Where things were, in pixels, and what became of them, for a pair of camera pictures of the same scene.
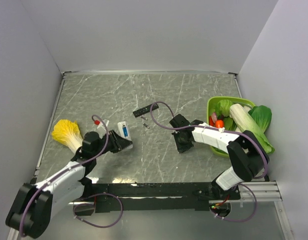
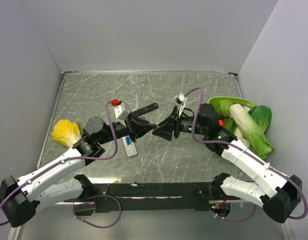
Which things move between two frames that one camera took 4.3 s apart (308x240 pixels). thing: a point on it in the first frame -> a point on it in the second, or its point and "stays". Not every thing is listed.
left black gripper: x=118 y=142 -> x=138 y=130
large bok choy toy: x=255 y=120 stays
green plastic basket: x=211 y=103 stays
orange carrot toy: x=219 y=123 stays
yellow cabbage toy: x=67 y=132 stays
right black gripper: x=181 y=148 -> x=173 y=121
